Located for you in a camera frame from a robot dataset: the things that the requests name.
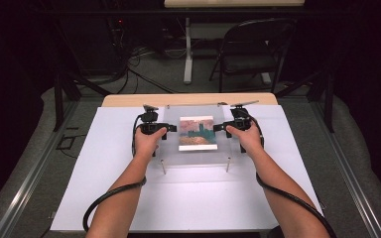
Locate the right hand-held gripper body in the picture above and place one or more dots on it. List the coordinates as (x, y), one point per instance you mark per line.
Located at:
(241, 120)

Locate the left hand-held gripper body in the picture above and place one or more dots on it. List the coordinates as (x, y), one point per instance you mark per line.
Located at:
(150, 125)

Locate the painting print with white border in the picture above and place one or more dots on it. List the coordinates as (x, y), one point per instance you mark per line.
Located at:
(198, 132)

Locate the clear acrylic photo frame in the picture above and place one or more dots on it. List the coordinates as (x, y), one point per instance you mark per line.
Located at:
(198, 157)

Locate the person's left hand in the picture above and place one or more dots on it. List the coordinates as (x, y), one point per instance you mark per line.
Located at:
(147, 143)

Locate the person's right hand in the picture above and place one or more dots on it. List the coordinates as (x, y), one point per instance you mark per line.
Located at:
(251, 142)

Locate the wooden table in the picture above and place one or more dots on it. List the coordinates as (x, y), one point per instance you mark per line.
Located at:
(165, 99)

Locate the black folding chair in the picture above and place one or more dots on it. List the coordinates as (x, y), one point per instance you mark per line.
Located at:
(244, 62)

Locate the white table mat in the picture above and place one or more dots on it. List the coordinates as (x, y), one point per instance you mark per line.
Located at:
(191, 198)

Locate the light desk with white legs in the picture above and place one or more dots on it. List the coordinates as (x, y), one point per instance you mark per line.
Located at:
(188, 49)

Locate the black metal stand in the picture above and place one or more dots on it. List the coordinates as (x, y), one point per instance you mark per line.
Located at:
(328, 99)
(59, 99)

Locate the dark equipment with red light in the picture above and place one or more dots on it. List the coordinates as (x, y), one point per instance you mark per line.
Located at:
(118, 29)

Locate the aluminium rail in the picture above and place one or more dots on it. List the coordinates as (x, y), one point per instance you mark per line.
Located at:
(350, 172)
(29, 185)

